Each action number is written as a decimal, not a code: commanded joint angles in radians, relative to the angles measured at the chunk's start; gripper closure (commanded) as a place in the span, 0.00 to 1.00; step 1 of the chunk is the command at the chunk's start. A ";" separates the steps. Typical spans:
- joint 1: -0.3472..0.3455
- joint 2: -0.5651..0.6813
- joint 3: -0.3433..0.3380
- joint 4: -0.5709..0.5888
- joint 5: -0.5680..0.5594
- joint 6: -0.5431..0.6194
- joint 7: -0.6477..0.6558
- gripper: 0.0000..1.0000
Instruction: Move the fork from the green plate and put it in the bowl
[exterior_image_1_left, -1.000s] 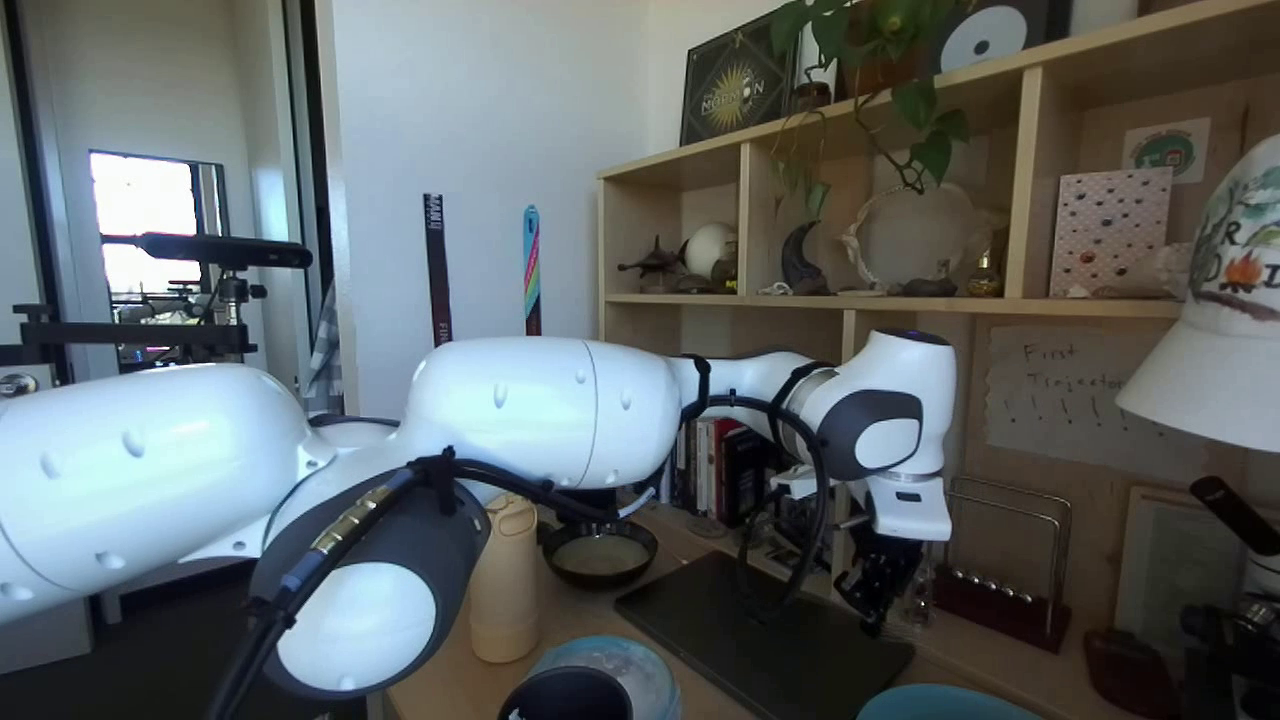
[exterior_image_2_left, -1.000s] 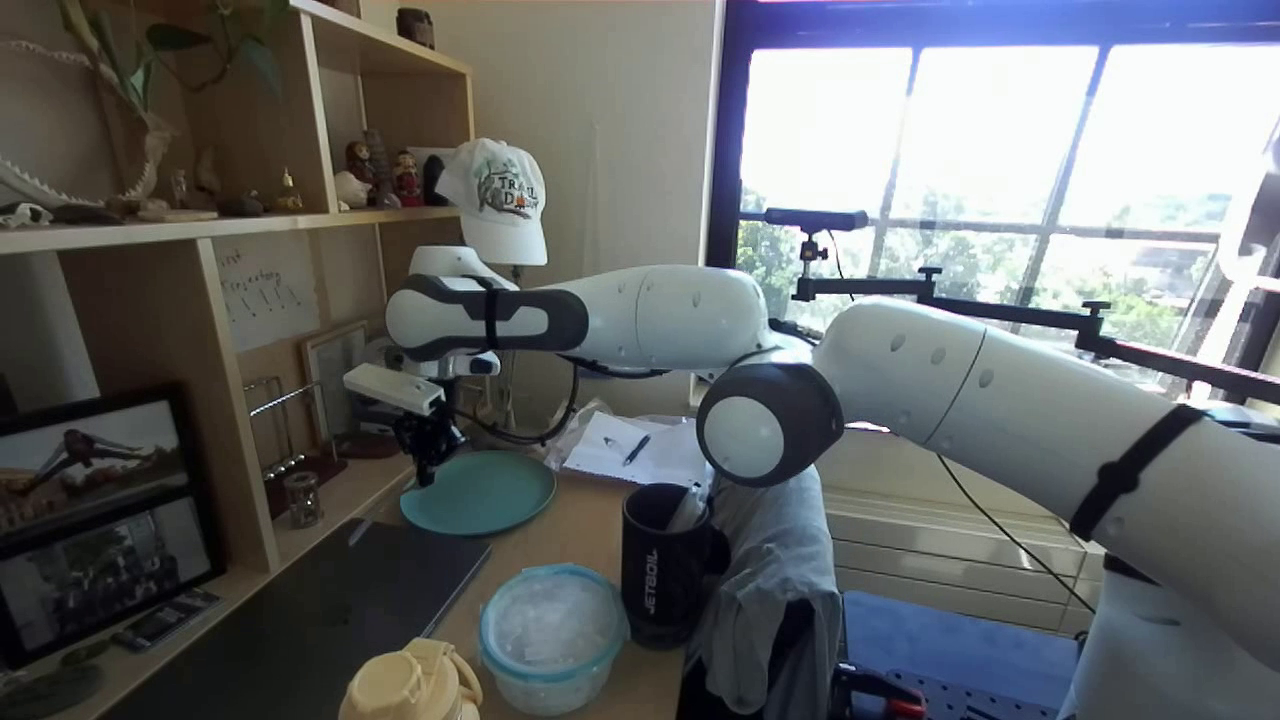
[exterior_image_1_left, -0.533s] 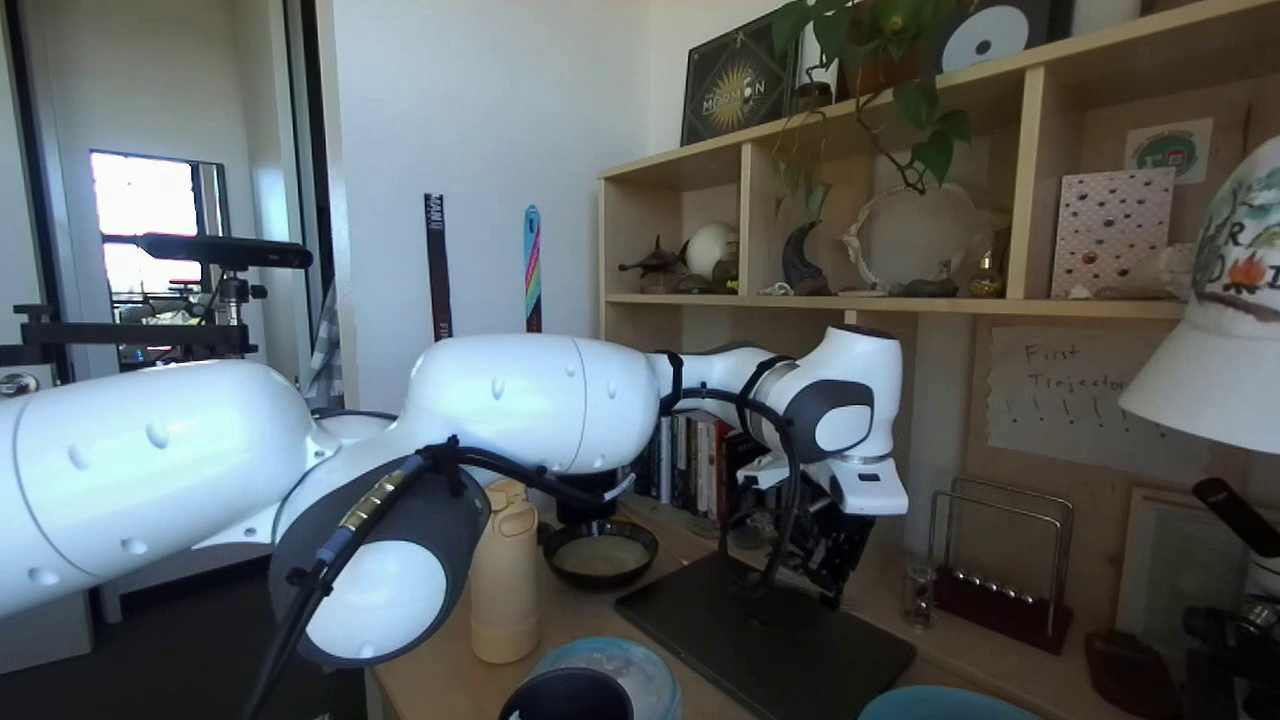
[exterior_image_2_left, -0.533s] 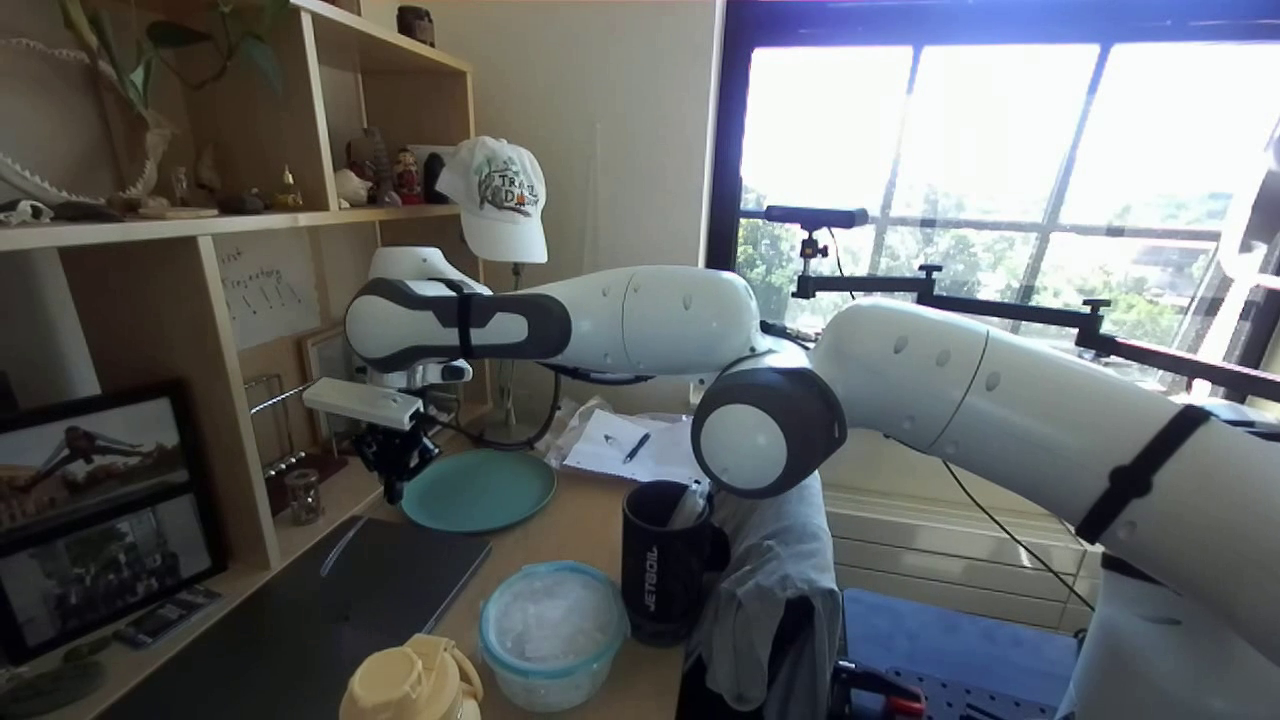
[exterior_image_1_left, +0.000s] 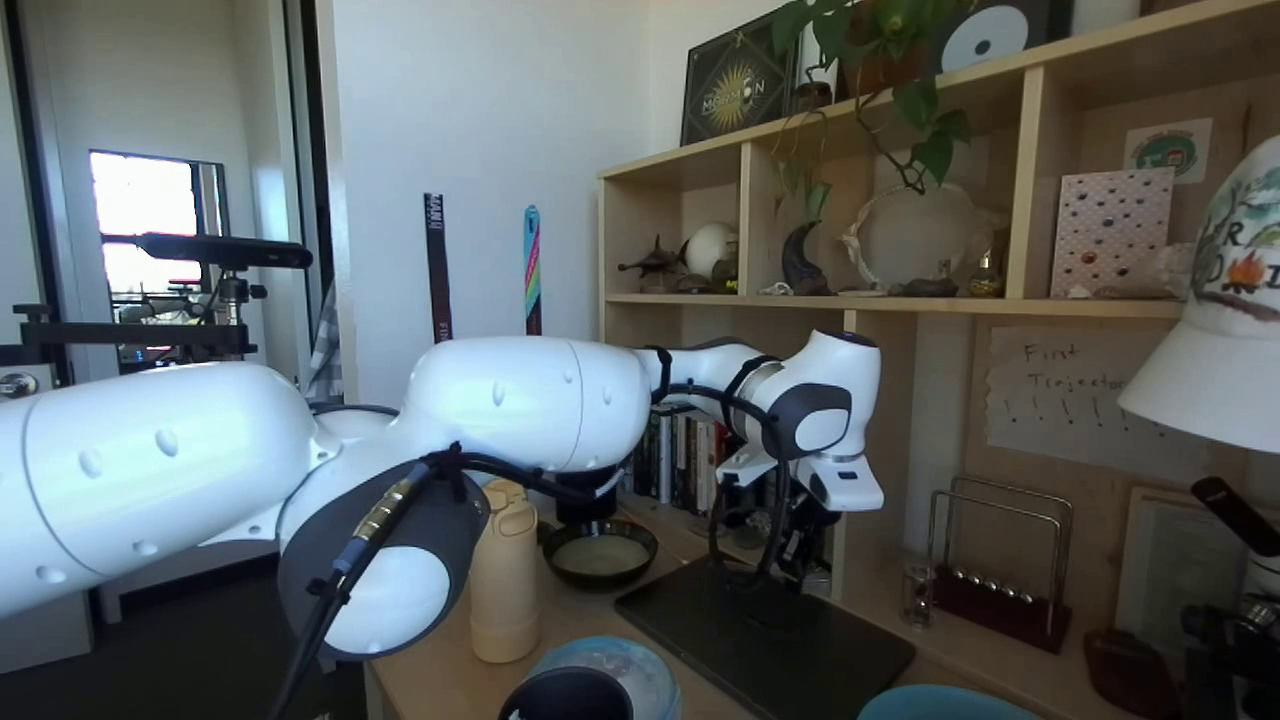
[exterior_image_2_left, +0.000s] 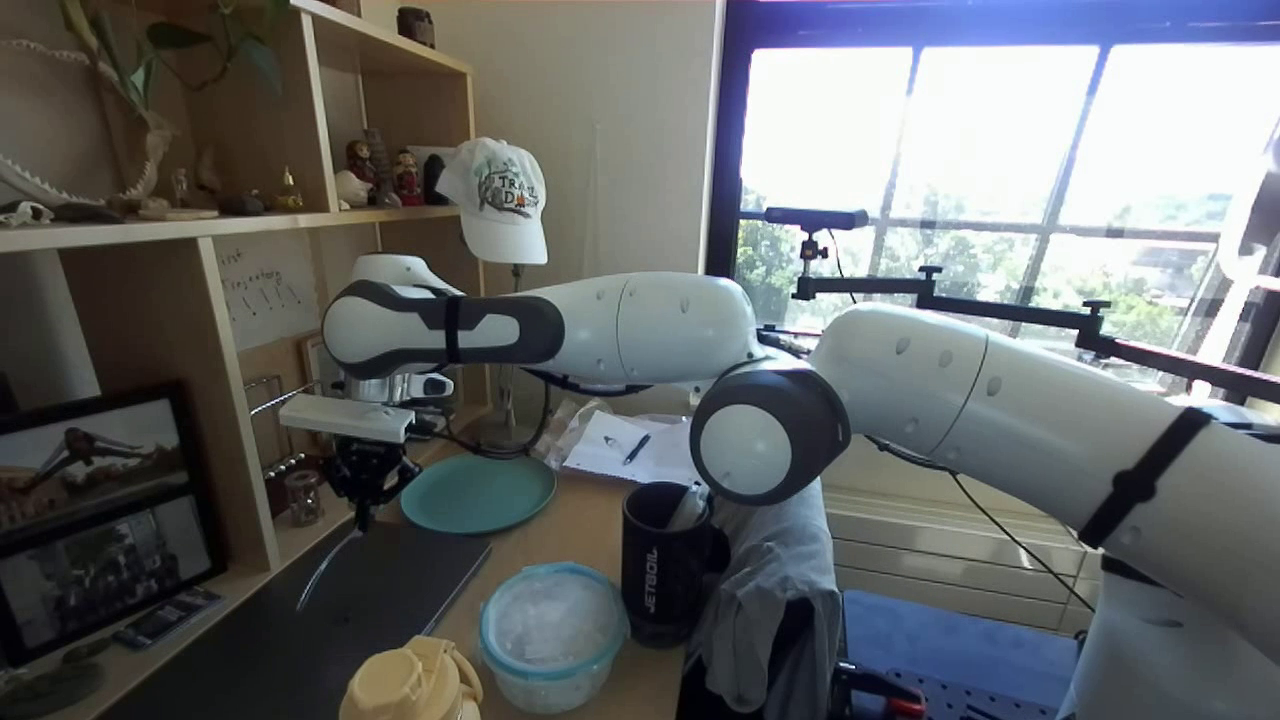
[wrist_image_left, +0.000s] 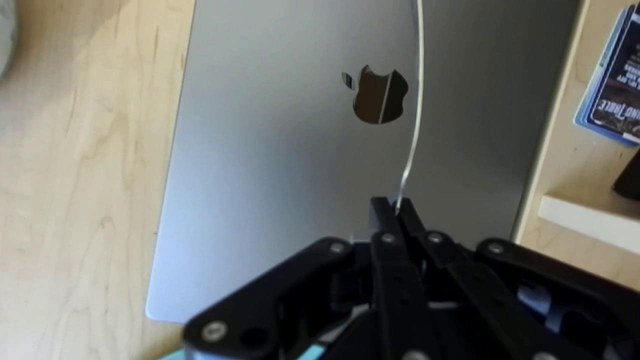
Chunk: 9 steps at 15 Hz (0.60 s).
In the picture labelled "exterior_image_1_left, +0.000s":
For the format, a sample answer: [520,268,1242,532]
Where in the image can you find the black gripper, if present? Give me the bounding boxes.
[763,476,843,588]

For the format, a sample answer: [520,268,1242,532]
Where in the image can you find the black bowl cream inside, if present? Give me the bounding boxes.
[538,518,661,593]

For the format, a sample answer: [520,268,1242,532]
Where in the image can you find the teal green plate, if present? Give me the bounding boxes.
[855,679,1050,720]

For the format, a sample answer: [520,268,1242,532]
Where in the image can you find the black mat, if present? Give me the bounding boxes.
[613,548,920,720]

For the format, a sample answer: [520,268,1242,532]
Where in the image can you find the small glass jar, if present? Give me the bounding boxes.
[896,553,936,633]

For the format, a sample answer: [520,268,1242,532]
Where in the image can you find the white spine book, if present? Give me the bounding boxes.
[665,414,724,518]

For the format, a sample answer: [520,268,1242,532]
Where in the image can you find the clear container teal lid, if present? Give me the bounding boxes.
[526,633,686,720]

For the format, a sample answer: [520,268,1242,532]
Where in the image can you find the light wooden shelf unit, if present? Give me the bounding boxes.
[595,0,1280,720]

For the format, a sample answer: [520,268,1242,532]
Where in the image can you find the Newton's cradle wooden base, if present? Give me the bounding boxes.
[923,472,1076,655]

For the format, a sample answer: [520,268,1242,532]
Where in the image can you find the black mug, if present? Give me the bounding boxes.
[498,666,637,720]

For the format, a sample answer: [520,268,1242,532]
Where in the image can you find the cream water bottle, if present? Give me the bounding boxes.
[466,476,545,668]

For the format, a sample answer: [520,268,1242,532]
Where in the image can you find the dark crescent ornament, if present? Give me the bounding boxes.
[777,217,836,297]

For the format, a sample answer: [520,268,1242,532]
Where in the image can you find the white egg ornament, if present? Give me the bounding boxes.
[682,217,735,283]

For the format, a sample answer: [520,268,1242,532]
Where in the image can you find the dark shark figurine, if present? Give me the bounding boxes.
[613,237,693,292]

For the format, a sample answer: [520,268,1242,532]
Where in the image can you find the white round vase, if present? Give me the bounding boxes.
[836,178,1003,297]

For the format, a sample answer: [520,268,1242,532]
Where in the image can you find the small brass figurine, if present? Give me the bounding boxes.
[964,223,1008,300]

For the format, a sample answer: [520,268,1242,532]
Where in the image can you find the small brown dish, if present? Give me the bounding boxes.
[1080,624,1184,715]

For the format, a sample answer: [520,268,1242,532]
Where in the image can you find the pale framed picture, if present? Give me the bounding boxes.
[1113,486,1253,655]

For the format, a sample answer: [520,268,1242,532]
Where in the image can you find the rainbow striped ribbon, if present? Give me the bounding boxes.
[520,201,548,340]

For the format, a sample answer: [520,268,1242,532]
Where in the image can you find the black white microscope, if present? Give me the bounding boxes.
[1177,476,1280,720]

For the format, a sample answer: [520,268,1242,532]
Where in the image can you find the white dotted card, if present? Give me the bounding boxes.
[1050,166,1177,300]

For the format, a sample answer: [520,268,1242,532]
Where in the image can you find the medal on dark red ribbon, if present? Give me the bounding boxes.
[421,191,455,347]

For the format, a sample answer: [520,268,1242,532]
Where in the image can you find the white printed baseball cap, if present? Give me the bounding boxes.
[1116,131,1280,457]

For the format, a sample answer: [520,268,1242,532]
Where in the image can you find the green trailing houseplant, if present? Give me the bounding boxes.
[763,0,978,217]

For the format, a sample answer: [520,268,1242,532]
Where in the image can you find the dark framed art print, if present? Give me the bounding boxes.
[677,9,809,150]

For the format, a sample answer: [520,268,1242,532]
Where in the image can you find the green tree drawing card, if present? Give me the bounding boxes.
[1120,116,1216,188]

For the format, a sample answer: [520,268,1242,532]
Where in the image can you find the silver compact disc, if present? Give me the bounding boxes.
[936,5,1033,75]

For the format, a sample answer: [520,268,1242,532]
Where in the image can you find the door window pane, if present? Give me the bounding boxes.
[87,150,256,381]

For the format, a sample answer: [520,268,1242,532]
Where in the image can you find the black robot cable hose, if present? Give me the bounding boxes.
[264,347,796,720]

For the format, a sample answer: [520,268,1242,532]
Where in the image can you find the black stereo camera bar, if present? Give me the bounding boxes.
[137,231,316,272]

